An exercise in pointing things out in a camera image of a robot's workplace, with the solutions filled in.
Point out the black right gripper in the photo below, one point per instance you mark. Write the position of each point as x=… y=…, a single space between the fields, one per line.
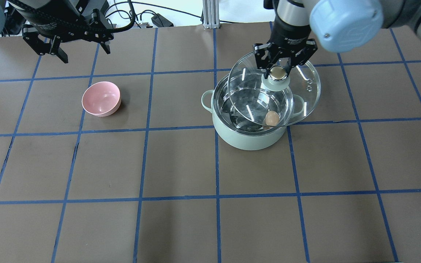
x=290 y=33

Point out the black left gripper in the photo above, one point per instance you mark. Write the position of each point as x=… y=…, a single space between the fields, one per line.
x=55 y=15

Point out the glass pot lid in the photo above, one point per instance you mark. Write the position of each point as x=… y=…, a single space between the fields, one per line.
x=278 y=79

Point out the beige egg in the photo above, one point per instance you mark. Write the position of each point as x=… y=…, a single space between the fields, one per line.
x=272 y=119

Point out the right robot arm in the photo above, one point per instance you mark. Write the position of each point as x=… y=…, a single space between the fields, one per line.
x=339 y=25

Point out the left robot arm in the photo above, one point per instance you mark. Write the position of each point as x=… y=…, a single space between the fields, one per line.
x=45 y=35

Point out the mint green electric pot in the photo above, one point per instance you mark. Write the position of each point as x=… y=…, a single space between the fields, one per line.
x=238 y=114

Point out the pink bowl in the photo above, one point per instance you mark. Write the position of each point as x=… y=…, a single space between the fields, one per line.
x=102 y=99

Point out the aluminium frame post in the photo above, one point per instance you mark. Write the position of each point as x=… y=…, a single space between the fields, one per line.
x=210 y=14

